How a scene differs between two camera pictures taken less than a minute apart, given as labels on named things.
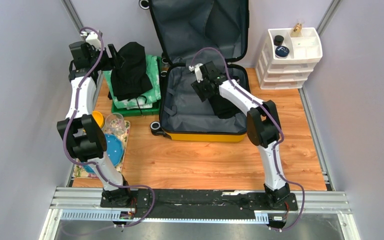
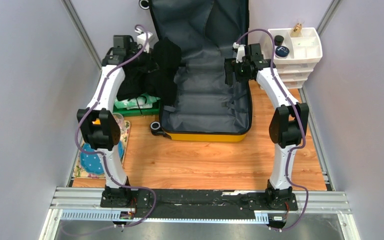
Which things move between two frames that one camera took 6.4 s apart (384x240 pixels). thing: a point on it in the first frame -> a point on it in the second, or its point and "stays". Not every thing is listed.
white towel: (133, 104) stays
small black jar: (278, 40) stays
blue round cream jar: (281, 52) stays
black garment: (129, 78) stays
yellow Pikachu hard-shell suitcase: (189, 32) stays
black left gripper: (116, 62) -> (150, 64)
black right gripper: (203, 94) -> (231, 66)
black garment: (223, 108) -> (160, 80)
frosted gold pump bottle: (296, 31) stays
